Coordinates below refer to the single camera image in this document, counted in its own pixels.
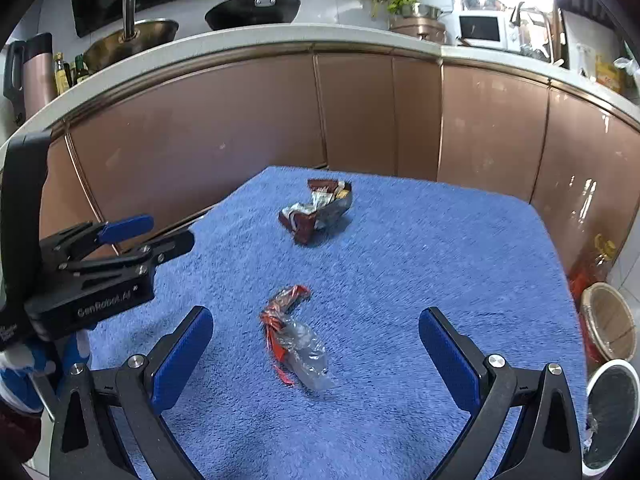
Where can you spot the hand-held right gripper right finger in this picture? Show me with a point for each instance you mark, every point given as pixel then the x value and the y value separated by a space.
pixel 447 355

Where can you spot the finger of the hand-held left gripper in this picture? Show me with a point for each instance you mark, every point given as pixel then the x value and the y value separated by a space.
pixel 165 250
pixel 125 227

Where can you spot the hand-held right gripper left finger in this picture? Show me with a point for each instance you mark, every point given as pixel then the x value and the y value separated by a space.
pixel 182 355

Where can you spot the red clear plastic wrapper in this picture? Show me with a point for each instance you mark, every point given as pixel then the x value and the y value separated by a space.
pixel 300 345

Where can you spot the brown snack wrapper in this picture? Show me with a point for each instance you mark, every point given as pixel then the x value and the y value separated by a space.
pixel 325 210

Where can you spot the white trash bin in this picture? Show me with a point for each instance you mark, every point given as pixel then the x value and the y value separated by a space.
pixel 612 400

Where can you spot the person's left hand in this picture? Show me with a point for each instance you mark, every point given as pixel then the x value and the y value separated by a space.
pixel 20 380

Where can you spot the blue towel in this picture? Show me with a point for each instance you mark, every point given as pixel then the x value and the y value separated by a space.
pixel 400 260

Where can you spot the brown kitchen cabinet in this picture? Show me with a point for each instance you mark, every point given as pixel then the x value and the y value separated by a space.
pixel 225 135

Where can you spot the copper thermos kettle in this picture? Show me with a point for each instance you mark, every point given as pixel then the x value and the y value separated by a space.
pixel 35 75

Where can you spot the wicker basket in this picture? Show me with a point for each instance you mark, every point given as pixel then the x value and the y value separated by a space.
pixel 607 320

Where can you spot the brass wok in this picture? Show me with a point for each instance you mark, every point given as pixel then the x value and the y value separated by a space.
pixel 125 42

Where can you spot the black frying pan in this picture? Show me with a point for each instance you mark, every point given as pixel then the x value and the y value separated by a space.
pixel 250 12

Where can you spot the yellow food container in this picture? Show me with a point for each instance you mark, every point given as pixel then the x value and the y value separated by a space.
pixel 610 75

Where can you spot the white microwave oven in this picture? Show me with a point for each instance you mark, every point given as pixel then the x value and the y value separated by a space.
pixel 480 30

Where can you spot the copper pot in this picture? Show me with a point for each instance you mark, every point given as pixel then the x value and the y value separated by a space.
pixel 417 27

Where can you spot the white plastic bag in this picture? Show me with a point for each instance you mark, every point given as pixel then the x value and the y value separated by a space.
pixel 630 77

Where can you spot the green potted plant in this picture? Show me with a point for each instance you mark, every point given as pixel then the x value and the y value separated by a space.
pixel 402 5

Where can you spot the steel bowl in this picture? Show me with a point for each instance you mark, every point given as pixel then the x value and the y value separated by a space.
pixel 430 10

